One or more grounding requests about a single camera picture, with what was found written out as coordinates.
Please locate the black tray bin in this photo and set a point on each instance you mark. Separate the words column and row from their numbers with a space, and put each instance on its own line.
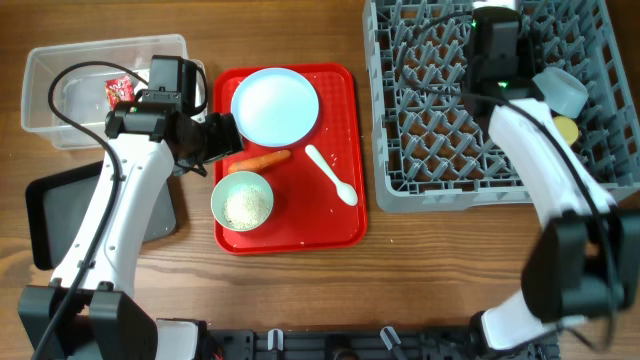
column 56, row 206

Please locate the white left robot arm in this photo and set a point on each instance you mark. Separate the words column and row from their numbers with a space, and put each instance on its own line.
column 87, row 310

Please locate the white plastic spoon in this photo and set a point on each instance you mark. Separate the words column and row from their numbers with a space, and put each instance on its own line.
column 344, row 191

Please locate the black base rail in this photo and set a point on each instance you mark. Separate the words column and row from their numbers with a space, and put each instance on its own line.
column 446, row 343

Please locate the light blue plate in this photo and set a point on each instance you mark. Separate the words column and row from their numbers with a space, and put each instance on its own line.
column 275, row 107

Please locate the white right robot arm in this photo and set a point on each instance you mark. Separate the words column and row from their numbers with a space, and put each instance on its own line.
column 586, row 262

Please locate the light blue bowl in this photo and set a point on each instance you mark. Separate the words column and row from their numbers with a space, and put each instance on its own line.
column 563, row 93

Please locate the yellow cup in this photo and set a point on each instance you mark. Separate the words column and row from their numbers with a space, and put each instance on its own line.
column 567, row 128

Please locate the green bowl with rice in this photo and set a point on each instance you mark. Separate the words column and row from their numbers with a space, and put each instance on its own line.
column 242, row 201

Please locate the clear plastic bin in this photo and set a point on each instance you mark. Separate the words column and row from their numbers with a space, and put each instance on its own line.
column 81, row 94

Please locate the red snack wrapper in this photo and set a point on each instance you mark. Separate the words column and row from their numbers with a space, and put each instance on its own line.
column 118, row 90

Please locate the orange carrot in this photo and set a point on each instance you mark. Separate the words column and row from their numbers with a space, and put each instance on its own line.
column 259, row 163

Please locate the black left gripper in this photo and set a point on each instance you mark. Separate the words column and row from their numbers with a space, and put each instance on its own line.
column 227, row 140

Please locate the grey dishwasher rack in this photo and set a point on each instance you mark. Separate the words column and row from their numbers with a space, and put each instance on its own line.
column 428, row 152

